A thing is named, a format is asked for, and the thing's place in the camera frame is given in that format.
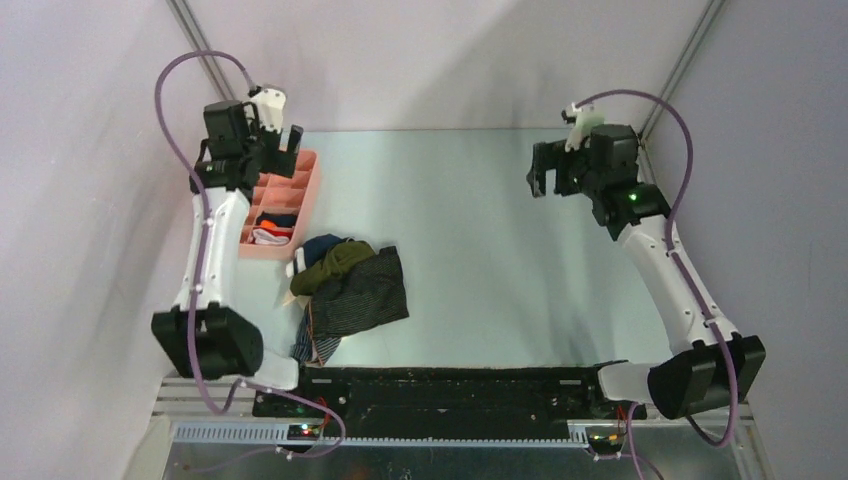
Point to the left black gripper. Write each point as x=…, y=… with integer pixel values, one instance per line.
x=281, y=161

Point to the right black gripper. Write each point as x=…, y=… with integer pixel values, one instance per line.
x=548, y=156

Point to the red white underwear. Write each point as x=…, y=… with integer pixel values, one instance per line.
x=270, y=237

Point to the navy orange underwear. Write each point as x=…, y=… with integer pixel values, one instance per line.
x=276, y=220

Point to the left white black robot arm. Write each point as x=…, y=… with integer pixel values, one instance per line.
x=202, y=333

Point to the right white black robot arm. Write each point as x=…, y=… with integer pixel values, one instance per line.
x=712, y=365

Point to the dark blue underwear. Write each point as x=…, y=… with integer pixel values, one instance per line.
x=316, y=248

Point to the olive green underwear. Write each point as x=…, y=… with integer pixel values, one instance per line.
x=336, y=263

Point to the dark striped underwear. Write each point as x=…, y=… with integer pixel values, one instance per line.
x=372, y=294

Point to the pink divided storage tray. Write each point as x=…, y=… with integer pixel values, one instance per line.
x=279, y=194

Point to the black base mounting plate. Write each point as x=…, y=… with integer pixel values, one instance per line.
x=516, y=404

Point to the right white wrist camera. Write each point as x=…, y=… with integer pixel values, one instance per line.
x=581, y=120

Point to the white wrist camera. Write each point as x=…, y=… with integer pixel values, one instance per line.
x=581, y=120
x=270, y=102

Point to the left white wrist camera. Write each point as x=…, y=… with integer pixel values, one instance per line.
x=270, y=102

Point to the left aluminium corner post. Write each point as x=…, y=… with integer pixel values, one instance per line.
x=199, y=46

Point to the aluminium corner post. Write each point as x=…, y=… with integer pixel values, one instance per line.
x=698, y=35
x=199, y=46

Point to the right aluminium corner post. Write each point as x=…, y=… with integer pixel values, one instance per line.
x=698, y=35

